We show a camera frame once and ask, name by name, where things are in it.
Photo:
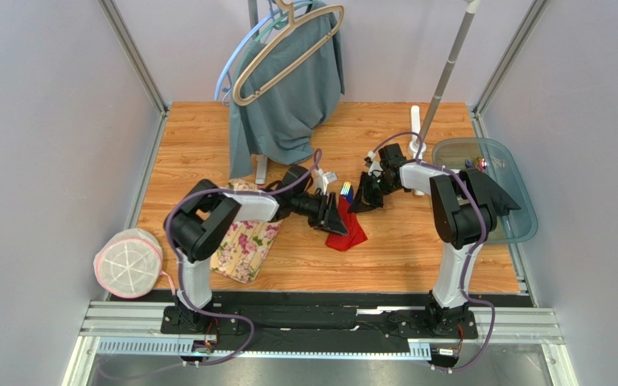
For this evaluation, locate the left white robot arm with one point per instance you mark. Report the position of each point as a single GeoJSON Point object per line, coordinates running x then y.
{"type": "Point", "coordinates": [197, 226]}

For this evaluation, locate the floral melamine tray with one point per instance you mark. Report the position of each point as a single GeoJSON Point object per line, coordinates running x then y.
{"type": "Point", "coordinates": [244, 249]}

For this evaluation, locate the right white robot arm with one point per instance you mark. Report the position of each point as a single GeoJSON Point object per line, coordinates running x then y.
{"type": "Point", "coordinates": [463, 214]}

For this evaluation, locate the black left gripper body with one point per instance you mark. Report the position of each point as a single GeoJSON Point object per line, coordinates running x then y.
{"type": "Point", "coordinates": [312, 207]}

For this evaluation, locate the small iridescent object in tray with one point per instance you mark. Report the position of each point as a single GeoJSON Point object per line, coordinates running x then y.
{"type": "Point", "coordinates": [480, 164]}

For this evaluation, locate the white garment rack stand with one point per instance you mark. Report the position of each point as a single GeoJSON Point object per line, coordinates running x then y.
{"type": "Point", "coordinates": [420, 126]}

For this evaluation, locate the green clothes hanger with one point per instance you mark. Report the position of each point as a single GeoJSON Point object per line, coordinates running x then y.
{"type": "Point", "coordinates": [278, 20]}

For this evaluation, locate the transparent grey plastic tray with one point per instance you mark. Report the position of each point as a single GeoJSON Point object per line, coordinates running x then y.
{"type": "Point", "coordinates": [458, 153]}

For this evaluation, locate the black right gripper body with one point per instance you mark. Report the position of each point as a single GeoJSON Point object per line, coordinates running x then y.
{"type": "Point", "coordinates": [369, 186]}

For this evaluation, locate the red paper napkin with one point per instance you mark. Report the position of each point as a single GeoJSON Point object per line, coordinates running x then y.
{"type": "Point", "coordinates": [355, 236]}

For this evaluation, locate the beige clothes hanger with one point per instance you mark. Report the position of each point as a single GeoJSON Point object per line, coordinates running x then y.
{"type": "Point", "coordinates": [322, 28]}

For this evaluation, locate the iridescent rainbow fork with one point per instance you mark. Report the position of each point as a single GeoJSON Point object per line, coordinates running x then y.
{"type": "Point", "coordinates": [345, 188]}

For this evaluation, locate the grey-green hanging shirt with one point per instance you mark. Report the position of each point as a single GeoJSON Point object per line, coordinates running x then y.
{"type": "Point", "coordinates": [280, 124]}

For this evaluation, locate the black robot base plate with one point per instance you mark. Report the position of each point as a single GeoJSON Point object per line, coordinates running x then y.
{"type": "Point", "coordinates": [354, 323]}

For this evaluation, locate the aluminium frame rail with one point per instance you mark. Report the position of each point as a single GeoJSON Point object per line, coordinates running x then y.
{"type": "Point", "coordinates": [133, 328]}

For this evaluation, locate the light blue clothes hanger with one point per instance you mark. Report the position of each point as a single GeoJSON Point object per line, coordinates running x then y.
{"type": "Point", "coordinates": [229, 89]}

